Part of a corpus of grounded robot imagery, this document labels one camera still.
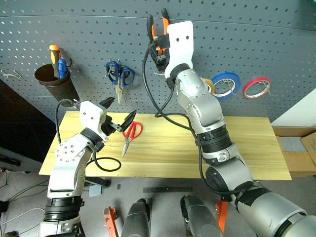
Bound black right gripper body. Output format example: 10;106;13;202
151;43;164;62

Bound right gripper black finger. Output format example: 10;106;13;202
155;34;171;49
155;54;169;73

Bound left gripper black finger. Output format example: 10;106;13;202
121;110;137;133
98;96;116;109

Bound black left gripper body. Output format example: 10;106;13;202
101;116;122;136

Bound orange and black pliers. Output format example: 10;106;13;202
146;8;171;56

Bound yellow tape roll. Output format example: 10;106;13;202
203;78;215;95

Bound blue tape roll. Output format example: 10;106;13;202
210;72;241;101

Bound dark grey pegboard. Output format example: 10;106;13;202
0;0;316;124

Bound red tape roll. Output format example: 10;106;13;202
242;77;272;100

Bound black tool holder cup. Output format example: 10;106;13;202
34;63;80;108

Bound black table stand foot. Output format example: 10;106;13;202
84;176;112;189

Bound orange and black screwdriver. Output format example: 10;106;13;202
48;44;61;79

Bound black flat ruler strip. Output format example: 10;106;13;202
142;186;194;194

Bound orange red clamp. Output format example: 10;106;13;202
216;200;230;234
103;206;119;237

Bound dark rounded robot shape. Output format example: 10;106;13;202
120;198;152;237
179;194;224;237

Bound brown cardboard box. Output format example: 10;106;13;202
271;125;316;178

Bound red handled scissors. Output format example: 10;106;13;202
121;121;144;158

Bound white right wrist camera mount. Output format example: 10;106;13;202
164;21;194;78

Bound blue handled scissors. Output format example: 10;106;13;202
106;61;136;105

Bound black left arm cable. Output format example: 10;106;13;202
55;98;122;173

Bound blue handled tool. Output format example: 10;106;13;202
58;58;68;79

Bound white floor cable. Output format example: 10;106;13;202
0;207;45;232

